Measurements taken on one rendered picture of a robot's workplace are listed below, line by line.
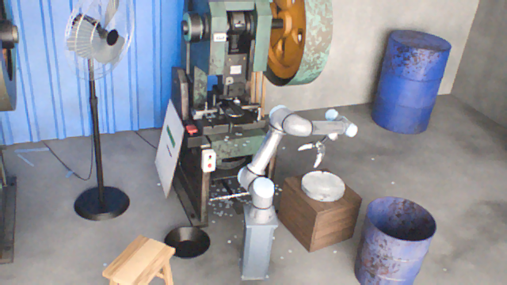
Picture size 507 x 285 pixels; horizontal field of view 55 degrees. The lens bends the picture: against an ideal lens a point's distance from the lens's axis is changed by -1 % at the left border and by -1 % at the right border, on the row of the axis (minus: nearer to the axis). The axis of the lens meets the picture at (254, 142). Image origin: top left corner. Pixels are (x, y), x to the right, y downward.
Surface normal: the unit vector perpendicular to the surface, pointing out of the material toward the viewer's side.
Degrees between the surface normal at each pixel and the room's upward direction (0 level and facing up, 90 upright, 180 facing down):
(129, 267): 0
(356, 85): 90
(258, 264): 90
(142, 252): 0
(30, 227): 0
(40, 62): 90
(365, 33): 90
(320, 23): 74
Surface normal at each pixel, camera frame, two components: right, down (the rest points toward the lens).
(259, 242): 0.11, 0.51
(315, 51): 0.37, 0.57
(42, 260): 0.09, -0.86
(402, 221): -0.42, 0.40
